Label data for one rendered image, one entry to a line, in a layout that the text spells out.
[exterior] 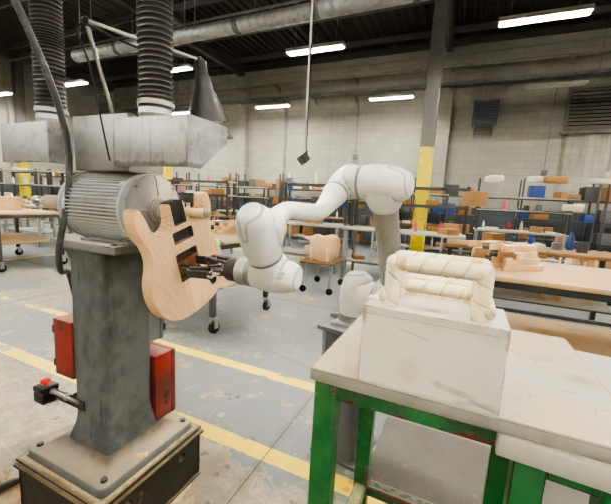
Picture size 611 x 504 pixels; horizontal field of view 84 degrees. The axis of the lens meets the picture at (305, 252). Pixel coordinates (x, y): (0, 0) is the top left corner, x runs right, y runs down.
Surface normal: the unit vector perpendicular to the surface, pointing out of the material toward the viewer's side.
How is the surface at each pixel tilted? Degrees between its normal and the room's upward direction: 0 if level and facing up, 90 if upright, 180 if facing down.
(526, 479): 90
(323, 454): 90
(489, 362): 90
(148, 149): 90
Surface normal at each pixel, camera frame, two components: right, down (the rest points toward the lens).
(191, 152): 0.91, 0.11
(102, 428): -0.40, -0.04
